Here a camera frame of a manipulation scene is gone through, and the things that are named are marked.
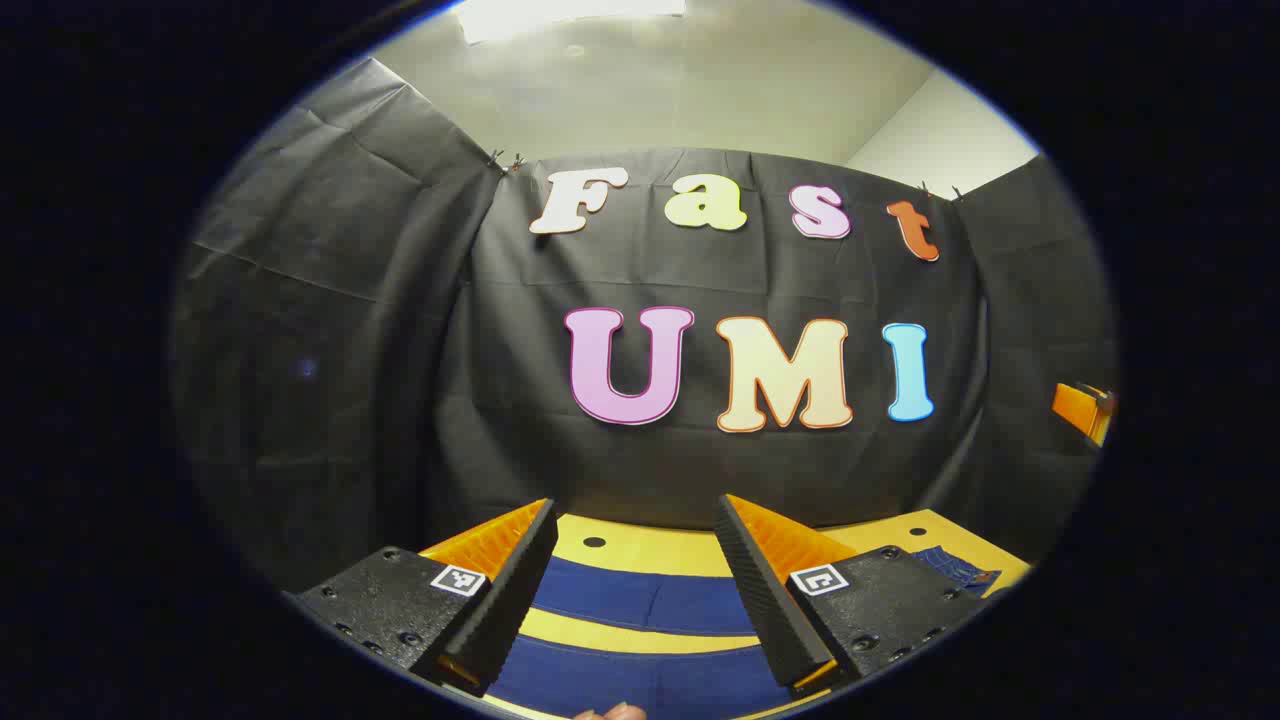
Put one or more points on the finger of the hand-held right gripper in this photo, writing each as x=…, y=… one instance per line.
x=1080, y=408

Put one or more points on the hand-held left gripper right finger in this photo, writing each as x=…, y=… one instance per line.
x=765, y=600

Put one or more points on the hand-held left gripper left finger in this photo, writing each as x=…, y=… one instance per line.
x=515, y=590

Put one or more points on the blue denim jeans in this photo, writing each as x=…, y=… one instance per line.
x=640, y=600

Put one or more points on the black backdrop cloth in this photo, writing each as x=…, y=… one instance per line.
x=400, y=350

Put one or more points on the ceiling light panel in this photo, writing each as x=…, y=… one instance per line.
x=570, y=15

